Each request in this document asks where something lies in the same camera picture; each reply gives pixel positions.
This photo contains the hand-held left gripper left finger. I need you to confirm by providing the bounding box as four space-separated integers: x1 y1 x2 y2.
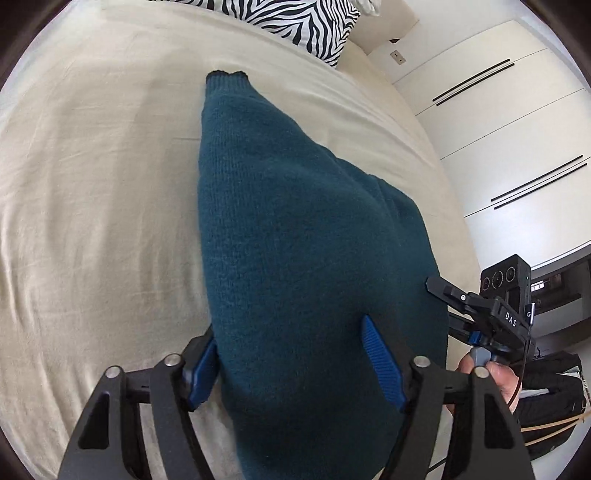
58 323 219 480

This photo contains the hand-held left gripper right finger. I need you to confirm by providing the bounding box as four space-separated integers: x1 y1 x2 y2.
361 315 534 480

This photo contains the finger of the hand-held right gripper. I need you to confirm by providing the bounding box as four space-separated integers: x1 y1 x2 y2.
447 314 492 347
425 275 498 320

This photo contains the dark teal knit sweater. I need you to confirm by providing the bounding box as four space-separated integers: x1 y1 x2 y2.
196 70 451 480

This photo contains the person's right hand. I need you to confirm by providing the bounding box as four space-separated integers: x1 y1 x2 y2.
457 348 523 412

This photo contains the black bag on floor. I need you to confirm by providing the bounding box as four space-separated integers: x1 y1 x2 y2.
516 350 590 459

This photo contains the white wardrobe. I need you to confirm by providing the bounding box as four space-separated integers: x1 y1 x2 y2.
392 0 591 274

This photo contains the beige bed sheet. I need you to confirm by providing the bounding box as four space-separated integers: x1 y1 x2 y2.
0 0 484 480

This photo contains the zebra print pillow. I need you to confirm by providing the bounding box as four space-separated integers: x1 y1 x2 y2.
185 0 362 68

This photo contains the black cable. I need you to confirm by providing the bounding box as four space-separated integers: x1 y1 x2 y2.
505 301 537 412

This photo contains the black wardrobe handle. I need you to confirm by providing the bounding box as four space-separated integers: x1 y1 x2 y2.
493 162 588 210
436 63 516 107
432 58 511 102
490 155 584 202

